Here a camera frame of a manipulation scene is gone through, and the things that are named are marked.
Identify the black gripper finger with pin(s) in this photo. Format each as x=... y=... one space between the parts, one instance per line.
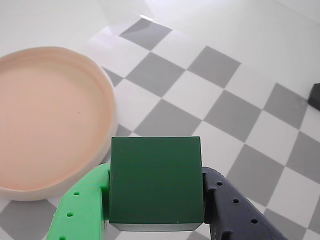
x=237 y=215

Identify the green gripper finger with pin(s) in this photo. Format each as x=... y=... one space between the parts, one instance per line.
x=82 y=205

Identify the dark green dice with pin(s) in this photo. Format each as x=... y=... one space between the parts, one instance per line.
x=155 y=182

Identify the beige round plate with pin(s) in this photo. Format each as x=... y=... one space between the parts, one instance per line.
x=50 y=120

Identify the grey white checkerboard mat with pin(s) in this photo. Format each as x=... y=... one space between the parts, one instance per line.
x=225 y=105

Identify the dark grey block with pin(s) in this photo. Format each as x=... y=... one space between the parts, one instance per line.
x=315 y=97

